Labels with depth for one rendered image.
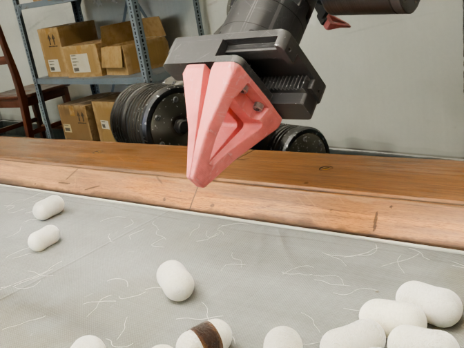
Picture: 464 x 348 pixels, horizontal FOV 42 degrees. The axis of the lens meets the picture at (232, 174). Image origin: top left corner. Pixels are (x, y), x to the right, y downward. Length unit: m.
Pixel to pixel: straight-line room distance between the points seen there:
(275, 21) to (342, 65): 2.31
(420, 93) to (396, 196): 2.12
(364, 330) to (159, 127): 0.67
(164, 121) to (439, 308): 0.68
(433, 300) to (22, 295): 0.29
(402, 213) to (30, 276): 0.29
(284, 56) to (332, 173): 0.16
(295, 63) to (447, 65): 2.11
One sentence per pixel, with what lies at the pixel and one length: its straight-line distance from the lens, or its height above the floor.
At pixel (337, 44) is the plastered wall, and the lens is 2.74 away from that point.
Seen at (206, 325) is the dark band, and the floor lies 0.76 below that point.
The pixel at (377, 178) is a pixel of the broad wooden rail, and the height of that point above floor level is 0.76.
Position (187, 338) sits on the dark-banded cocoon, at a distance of 0.34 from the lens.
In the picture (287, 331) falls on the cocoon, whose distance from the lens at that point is 0.32.
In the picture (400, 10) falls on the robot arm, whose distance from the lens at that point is 0.44.
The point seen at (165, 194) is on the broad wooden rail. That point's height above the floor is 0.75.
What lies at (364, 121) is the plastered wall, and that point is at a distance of 2.75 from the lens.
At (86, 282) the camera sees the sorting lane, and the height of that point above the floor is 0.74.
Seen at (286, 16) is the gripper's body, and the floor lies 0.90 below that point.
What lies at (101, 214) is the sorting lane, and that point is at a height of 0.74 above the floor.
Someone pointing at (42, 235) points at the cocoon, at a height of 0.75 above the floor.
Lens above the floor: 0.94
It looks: 18 degrees down
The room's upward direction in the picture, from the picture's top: 10 degrees counter-clockwise
